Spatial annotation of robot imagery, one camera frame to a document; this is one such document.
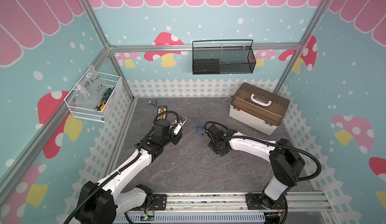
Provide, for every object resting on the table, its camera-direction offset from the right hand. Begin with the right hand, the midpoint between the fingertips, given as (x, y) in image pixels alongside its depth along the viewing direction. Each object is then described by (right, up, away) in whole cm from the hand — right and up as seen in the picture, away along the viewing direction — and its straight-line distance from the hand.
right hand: (210, 147), depth 89 cm
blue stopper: (-8, +10, +14) cm, 19 cm away
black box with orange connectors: (-35, +23, +23) cm, 48 cm away
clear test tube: (-14, +6, +11) cm, 19 cm away
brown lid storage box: (+29, +23, -1) cm, 37 cm away
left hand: (-18, +11, -6) cm, 22 cm away
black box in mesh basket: (-2, +49, +3) cm, 49 cm away
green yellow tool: (-54, +24, -17) cm, 62 cm away
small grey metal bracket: (-42, +29, +27) cm, 58 cm away
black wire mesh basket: (+16, +57, +6) cm, 59 cm away
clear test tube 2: (-11, +1, +6) cm, 12 cm away
